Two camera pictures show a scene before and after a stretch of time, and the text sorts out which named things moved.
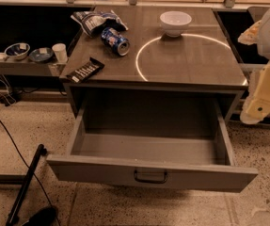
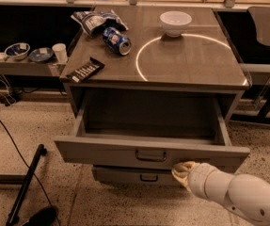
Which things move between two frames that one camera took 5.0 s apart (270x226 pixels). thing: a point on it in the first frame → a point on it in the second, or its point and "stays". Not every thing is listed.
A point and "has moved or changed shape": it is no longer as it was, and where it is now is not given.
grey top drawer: (177, 142) has moved or changed shape
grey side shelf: (21, 68) stays
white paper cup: (60, 52) stays
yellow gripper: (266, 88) → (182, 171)
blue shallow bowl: (41, 54) stays
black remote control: (86, 71) stays
